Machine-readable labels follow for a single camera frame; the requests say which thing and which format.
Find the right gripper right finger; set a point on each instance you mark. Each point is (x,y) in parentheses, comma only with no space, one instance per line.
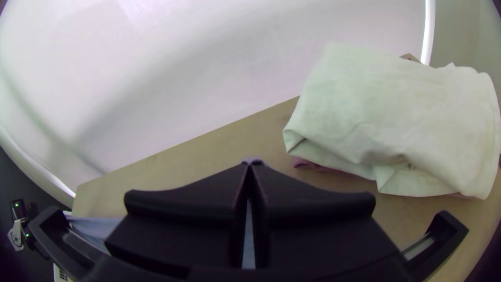
(317,227)

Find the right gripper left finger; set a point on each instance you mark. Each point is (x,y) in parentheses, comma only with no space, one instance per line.
(184,227)

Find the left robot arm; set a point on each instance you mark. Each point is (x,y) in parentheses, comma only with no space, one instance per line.
(18,213)

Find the blue t-shirt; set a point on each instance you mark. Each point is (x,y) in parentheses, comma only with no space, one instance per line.
(94,231)

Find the white pole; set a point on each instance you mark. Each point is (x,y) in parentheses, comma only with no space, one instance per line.
(427,31)

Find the pile of folded clothes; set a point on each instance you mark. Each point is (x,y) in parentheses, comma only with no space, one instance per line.
(391,117)

